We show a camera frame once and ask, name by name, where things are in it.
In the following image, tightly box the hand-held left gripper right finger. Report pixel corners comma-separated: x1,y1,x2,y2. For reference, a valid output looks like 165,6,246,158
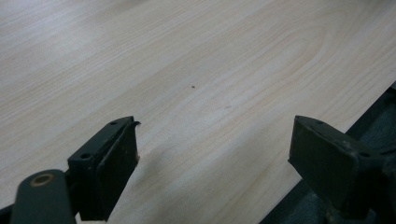
288,115,396,220

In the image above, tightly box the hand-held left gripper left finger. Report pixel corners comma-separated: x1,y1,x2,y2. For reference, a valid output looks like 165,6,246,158
67,116,142,222

